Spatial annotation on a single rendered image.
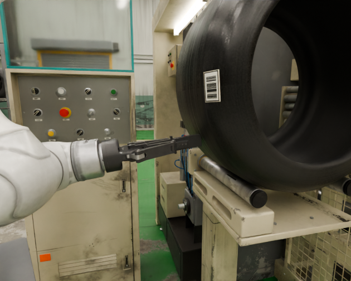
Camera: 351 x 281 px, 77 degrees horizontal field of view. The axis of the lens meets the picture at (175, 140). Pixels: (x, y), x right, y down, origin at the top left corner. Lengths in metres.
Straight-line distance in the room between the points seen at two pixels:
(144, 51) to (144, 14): 1.44
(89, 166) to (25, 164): 0.17
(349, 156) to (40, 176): 0.64
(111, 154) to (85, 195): 0.76
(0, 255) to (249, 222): 0.76
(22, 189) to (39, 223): 1.01
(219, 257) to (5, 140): 0.95
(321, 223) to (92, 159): 0.61
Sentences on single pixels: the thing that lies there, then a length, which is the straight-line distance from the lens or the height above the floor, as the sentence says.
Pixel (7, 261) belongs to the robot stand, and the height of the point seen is 0.65.
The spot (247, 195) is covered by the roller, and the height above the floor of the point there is 0.91.
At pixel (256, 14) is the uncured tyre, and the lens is 0.50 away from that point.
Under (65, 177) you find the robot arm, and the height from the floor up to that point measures 0.98.
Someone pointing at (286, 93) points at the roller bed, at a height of 1.16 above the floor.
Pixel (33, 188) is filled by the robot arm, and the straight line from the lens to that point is 0.35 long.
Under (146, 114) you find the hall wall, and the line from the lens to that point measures 9.78.
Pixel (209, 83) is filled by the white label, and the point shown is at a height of 1.16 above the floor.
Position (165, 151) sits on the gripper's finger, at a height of 1.01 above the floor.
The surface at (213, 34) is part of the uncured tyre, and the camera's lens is 0.49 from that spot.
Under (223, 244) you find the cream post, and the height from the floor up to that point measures 0.52.
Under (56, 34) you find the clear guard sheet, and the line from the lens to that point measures 1.23.
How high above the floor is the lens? 1.13
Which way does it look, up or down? 10 degrees down
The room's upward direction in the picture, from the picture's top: straight up
